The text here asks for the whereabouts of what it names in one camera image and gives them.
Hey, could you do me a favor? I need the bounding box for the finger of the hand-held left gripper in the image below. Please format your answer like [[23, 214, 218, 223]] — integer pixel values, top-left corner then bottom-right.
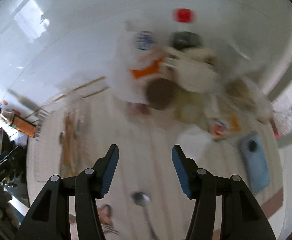
[[0, 146, 27, 172]]

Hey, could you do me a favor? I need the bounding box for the red and yellow packet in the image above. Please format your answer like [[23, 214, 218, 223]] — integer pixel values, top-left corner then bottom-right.
[[210, 114, 242, 141]]

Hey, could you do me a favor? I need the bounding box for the crumpled white tissue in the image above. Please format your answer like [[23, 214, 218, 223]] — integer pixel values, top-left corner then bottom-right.
[[177, 127, 214, 153]]

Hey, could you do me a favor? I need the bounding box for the clear plastic container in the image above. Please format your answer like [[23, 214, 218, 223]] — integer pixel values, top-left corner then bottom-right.
[[26, 76, 112, 183]]

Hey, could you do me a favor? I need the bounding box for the dark soy sauce bottle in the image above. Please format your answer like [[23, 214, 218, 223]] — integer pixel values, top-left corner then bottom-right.
[[0, 106, 38, 138]]

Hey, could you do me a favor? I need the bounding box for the steel spoon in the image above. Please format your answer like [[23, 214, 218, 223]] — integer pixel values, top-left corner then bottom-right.
[[132, 191, 159, 240]]

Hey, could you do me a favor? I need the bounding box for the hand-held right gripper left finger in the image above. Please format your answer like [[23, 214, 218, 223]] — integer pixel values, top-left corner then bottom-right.
[[15, 144, 119, 240]]

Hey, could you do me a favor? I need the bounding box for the blue smartphone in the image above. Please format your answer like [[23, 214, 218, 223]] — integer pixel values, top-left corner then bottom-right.
[[238, 132, 272, 195]]

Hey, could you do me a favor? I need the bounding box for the white and orange plastic bag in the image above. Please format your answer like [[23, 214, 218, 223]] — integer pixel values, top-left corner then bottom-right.
[[110, 22, 167, 106]]

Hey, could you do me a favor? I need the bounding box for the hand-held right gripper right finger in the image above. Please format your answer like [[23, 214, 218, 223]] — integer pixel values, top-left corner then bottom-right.
[[171, 144, 278, 240]]

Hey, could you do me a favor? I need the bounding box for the cat print table mat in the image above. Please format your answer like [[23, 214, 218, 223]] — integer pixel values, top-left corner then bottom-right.
[[26, 87, 284, 240]]

